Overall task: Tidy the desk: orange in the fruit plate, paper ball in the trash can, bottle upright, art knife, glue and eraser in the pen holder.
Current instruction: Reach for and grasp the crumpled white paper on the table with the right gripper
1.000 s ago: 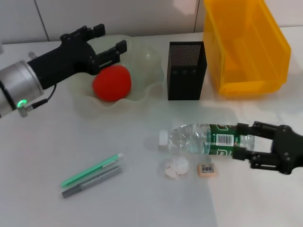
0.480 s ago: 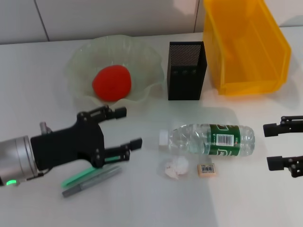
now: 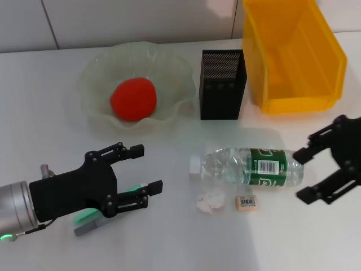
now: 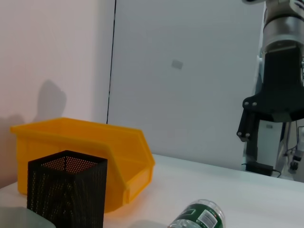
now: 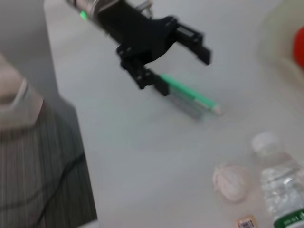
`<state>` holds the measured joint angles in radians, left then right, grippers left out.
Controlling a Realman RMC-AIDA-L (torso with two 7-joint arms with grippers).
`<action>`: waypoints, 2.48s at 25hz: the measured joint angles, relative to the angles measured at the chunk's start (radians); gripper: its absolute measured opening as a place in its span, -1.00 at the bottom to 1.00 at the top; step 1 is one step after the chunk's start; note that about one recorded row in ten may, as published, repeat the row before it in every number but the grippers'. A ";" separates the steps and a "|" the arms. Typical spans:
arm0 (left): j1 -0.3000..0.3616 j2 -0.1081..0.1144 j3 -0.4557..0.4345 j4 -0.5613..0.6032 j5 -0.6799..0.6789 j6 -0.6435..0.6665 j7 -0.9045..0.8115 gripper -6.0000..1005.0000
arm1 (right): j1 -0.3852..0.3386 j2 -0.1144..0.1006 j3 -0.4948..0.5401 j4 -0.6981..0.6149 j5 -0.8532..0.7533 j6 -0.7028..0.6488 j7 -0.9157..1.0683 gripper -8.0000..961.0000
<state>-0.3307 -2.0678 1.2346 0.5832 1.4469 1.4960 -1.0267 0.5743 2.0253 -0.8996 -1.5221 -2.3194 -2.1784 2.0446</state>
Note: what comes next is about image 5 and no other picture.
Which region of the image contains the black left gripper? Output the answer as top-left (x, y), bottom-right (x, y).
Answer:
top-left (97, 1), bottom-right (212, 97)

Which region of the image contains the green pen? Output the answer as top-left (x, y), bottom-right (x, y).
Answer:
top-left (159, 73), bottom-right (223, 115)

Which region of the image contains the red-orange round fruit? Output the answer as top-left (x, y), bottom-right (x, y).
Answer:
top-left (292, 26), bottom-right (304, 69)

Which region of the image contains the white paper ball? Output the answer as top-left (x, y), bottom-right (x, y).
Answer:
top-left (212, 162), bottom-right (252, 202)

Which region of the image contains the clear green-label water bottle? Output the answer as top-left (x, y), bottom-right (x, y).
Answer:
top-left (251, 132), bottom-right (304, 228)

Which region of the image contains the green wavy glass fruit plate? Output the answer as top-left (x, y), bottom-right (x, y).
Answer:
top-left (257, 0), bottom-right (304, 95)

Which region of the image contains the beige eraser with barcode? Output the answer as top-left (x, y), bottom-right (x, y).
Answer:
top-left (234, 214), bottom-right (258, 228)

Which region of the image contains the beige blurred object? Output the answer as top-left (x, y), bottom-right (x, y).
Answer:
top-left (0, 53), bottom-right (45, 130)

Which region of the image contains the grey striped fabric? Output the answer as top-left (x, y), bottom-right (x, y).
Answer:
top-left (0, 99), bottom-right (98, 228)

